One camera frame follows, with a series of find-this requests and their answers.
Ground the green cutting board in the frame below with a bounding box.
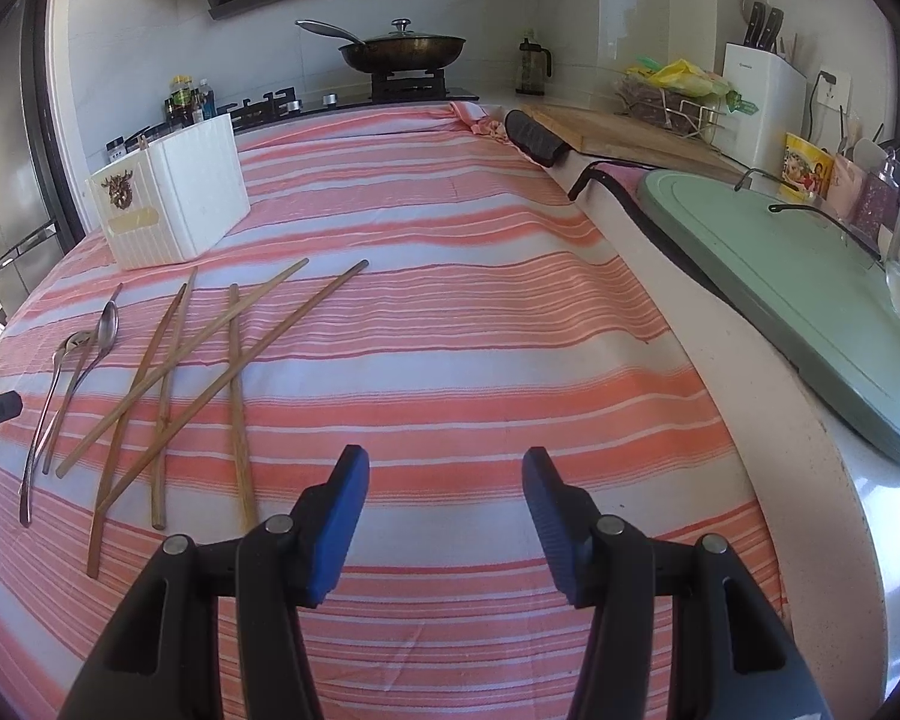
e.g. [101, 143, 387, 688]
[636, 169, 900, 466]

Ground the wire rack with bags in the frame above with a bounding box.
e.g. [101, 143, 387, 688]
[615, 56, 758, 137]

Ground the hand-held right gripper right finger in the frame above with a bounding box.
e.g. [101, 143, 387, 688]
[521, 446, 833, 720]

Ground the dark sauce bottle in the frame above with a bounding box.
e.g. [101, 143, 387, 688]
[167, 75, 196, 127]

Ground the wall socket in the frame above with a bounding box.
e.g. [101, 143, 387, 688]
[817, 69, 854, 110]

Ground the wooden cutting board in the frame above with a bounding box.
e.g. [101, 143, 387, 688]
[521, 103, 747, 185]

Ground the frying pan with glass lid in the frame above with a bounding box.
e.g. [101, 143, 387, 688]
[295, 17, 468, 74]

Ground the black cord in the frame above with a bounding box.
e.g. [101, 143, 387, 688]
[568, 160, 796, 361]

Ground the black padded mat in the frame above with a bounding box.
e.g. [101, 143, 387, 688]
[504, 110, 571, 168]

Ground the wooden chopstick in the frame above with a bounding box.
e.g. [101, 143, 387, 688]
[86, 283, 190, 580]
[94, 259, 370, 522]
[227, 283, 260, 533]
[55, 257, 310, 478]
[150, 267, 199, 530]

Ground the purple glitter jar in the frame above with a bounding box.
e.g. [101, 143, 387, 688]
[855, 150, 900, 248]

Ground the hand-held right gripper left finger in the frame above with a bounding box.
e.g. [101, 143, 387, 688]
[58, 445, 372, 720]

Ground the white knife block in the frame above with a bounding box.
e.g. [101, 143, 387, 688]
[722, 41, 807, 173]

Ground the pink white striped tablecloth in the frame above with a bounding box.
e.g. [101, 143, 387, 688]
[0, 101, 788, 720]

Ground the white ribbed utensil holder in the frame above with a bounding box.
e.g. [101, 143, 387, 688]
[85, 114, 252, 271]

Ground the glass french press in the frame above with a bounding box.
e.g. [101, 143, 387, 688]
[517, 30, 554, 96]

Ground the metal spoon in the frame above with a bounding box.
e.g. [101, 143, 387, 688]
[19, 330, 95, 527]
[41, 282, 123, 475]

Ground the yellow printed packet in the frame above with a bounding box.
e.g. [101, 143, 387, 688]
[781, 133, 833, 200]

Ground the grey refrigerator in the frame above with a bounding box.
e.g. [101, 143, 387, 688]
[0, 0, 76, 331]

